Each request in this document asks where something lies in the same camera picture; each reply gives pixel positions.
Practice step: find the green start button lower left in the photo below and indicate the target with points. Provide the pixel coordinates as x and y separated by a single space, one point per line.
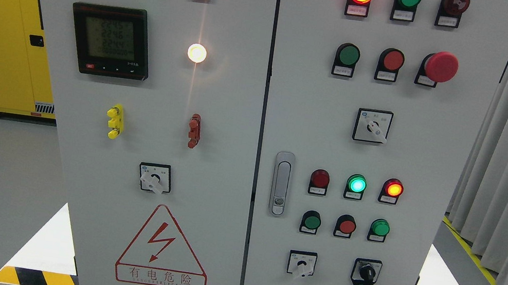
310 222

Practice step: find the red push button lower middle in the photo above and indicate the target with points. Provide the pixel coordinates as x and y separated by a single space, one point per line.
345 226

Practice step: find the green push button upper row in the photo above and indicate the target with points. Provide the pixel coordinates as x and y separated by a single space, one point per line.
346 57

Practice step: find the green push button lower right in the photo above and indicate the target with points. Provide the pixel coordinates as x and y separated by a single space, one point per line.
379 230

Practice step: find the red push button upper row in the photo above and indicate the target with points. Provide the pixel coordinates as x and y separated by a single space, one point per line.
389 63

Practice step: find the red mushroom emergency stop button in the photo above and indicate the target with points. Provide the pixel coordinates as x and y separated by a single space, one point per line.
437 68

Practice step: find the grey electrical control cabinet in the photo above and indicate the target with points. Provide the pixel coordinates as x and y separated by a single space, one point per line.
266 87

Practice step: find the red terminal block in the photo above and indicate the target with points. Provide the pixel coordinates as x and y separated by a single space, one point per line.
195 130

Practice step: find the red indicator lamp middle left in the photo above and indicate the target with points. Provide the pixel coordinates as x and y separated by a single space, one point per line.
318 182

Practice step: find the white lit indicator lamp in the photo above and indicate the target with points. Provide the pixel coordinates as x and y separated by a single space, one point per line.
197 53

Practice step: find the green indicator lamp middle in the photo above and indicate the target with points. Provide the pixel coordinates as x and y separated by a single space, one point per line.
355 187

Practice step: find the yellow terminal block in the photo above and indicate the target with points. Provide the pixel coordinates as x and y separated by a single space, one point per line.
116 121

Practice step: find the red indicator lamp middle right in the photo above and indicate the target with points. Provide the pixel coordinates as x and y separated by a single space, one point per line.
390 191

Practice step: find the red high voltage warning sticker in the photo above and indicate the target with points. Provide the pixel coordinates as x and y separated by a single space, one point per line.
160 254

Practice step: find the black digital power meter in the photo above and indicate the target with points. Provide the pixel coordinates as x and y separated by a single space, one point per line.
111 41

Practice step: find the green lamp top right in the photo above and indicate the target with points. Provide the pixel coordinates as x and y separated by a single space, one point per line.
404 10

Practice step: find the yellow floor marking tape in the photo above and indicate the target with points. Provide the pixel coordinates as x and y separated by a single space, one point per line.
487 273

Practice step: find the left yellow black hazard tape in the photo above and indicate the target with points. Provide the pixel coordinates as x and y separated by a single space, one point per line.
23 276

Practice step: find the silver cabinet door handle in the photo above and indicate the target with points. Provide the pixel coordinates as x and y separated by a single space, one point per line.
284 162

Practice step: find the left door rotary selector switch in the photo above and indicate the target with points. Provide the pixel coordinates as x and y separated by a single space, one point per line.
155 178

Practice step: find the upper right rotary selector switch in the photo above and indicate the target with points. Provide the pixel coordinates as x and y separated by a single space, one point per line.
372 126

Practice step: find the lower left rotary selector switch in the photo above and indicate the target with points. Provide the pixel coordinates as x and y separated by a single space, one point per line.
301 264

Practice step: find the black key selector switch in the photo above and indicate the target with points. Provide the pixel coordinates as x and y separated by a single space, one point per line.
365 271

